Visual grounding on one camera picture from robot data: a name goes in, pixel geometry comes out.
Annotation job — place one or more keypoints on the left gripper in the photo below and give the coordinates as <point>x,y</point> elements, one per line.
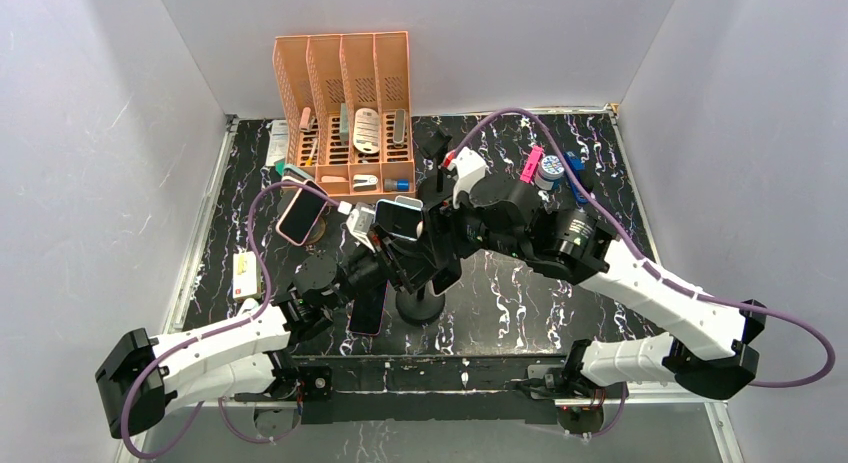
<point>399,273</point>

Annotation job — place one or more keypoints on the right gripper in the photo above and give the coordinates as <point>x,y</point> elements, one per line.
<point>439,221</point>

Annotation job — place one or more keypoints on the black tall phone stand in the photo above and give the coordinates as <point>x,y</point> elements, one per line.
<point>420,307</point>

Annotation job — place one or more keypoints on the magenta-edged black smartphone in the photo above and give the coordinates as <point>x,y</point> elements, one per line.
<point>367,311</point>

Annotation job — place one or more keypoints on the pink-cased tall smartphone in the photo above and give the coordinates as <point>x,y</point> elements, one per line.
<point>446,278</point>

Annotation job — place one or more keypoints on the black round-base phone stand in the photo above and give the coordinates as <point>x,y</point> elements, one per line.
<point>436,162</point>

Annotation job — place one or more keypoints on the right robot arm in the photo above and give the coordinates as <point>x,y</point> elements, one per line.
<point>704,347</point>

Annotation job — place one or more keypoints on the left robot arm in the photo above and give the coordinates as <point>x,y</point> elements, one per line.
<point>145,377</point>

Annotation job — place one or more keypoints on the white folding phone stand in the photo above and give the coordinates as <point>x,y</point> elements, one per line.
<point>409,201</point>

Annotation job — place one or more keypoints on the blue-edged smartphone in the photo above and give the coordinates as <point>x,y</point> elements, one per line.
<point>398,220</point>

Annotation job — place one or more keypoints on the grey bottle blue cap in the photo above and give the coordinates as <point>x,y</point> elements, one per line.
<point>396,185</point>

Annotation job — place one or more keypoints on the white stapler in organizer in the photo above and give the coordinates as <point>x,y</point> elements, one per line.
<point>364,182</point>

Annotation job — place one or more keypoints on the pink-cased left smartphone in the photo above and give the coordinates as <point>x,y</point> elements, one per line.
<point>303,210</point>

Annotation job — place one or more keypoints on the pink highlighter marker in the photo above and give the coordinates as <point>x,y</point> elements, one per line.
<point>533,160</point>

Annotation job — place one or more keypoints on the small white blue bottle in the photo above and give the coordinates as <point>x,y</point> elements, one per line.
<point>549,173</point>

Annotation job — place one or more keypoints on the beige long stapler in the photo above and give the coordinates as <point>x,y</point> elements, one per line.
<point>399,127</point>

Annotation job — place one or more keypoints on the white oval label tag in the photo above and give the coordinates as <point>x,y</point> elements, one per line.
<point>366,134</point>

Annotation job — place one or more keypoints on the teal small box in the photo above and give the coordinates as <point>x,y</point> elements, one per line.
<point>291,173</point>

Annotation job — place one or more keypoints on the small yellow white box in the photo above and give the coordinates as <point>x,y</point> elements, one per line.
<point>246,277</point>

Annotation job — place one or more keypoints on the green white small box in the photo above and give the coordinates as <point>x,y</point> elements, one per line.
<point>344,125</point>

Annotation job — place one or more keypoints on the blue stapler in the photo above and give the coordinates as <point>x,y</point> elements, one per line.
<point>582,176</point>

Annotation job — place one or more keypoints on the white paper packet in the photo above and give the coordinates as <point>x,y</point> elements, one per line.
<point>278,145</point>

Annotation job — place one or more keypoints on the orange plastic file organizer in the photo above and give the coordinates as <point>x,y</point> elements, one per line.
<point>347,102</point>

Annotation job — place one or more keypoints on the pink eraser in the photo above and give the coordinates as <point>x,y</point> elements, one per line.
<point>305,122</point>

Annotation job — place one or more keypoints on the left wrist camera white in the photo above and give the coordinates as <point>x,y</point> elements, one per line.
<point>359,222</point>

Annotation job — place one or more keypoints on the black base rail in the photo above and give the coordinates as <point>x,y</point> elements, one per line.
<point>532,389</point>

